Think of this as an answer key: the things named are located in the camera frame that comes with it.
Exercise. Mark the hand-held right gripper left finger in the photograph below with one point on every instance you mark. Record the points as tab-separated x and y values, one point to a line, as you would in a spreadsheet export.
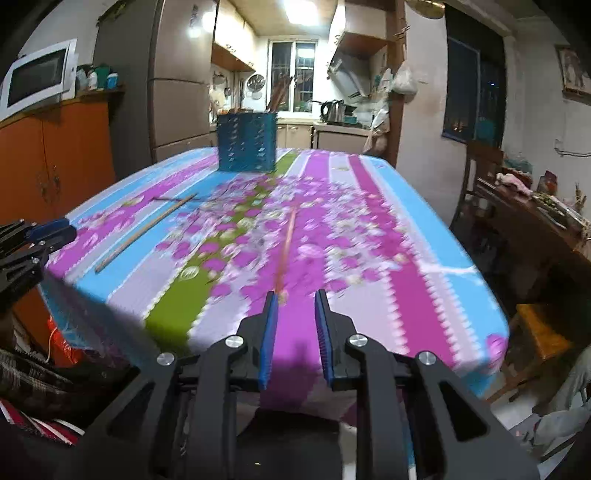
269	341

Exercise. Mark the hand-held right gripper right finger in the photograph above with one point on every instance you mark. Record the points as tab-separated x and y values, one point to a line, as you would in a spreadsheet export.
323	341

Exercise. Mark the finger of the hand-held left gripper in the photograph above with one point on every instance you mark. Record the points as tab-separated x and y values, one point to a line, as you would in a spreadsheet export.
62	240
46	228

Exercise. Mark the long brown chopstick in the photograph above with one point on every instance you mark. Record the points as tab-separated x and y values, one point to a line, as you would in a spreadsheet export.
145	233
286	249

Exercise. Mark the blue plastic utensil holder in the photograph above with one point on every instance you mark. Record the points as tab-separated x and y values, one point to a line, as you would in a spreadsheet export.
244	143

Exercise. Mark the set of wooden chopsticks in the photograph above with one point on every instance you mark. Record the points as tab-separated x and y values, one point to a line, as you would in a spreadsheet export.
277	99

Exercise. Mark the orange wooden cabinet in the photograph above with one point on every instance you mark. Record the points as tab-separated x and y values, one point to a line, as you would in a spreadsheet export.
69	152

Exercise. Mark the red plastic bag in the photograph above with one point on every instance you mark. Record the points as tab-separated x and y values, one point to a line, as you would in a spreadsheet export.
64	344

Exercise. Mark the floral striped tablecloth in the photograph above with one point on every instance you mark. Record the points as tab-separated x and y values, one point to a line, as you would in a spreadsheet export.
369	258

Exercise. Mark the plaid cloth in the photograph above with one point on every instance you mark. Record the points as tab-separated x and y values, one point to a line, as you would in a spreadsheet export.
46	383

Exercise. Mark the white microwave oven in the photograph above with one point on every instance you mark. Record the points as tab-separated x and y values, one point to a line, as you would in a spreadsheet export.
37	76

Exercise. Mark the white bottle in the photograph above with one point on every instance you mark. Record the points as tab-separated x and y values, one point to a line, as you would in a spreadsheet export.
92	81

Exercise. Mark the green box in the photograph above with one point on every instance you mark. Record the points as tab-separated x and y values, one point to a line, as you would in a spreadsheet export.
103	71

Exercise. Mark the grey refrigerator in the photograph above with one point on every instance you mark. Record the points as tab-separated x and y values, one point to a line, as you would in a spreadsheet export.
180	92

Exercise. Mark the kitchen base cabinets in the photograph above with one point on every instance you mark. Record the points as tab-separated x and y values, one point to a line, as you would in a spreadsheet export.
295	136

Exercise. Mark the orange stool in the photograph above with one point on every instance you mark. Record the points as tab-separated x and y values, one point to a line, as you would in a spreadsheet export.
540	332

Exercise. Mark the electric kettle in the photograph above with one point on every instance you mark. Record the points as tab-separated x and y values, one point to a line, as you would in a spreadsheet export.
331	110

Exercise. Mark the dark wooden side table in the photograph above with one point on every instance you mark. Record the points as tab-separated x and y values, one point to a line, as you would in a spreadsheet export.
531	230

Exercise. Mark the wooden chair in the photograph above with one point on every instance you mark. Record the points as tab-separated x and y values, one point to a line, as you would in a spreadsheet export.
480	161

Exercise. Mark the round hanging strainer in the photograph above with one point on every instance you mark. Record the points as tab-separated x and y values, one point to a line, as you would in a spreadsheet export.
255	86

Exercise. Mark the pink cloth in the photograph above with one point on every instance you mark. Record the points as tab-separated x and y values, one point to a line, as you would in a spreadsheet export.
512	181

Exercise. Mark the grey cloth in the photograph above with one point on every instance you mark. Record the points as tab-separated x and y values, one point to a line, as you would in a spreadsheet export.
568	406

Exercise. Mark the kitchen window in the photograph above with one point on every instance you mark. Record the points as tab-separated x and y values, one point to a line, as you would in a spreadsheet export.
304	78

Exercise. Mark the range hood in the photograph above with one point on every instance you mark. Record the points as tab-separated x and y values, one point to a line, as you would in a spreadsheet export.
348	76

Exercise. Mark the hanging white plastic bag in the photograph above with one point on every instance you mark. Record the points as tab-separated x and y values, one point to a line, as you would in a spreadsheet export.
405	81

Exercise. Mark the dark blue-framed window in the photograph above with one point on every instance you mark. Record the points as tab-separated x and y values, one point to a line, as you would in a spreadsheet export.
471	83

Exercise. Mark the ceiling light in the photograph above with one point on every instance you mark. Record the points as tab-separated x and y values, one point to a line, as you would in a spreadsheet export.
307	11

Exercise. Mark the kitchen wall cabinet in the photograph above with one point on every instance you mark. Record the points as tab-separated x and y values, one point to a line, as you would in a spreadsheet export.
231	41
364	32

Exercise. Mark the framed wall picture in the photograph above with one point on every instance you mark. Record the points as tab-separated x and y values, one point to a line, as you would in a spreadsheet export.
575	71

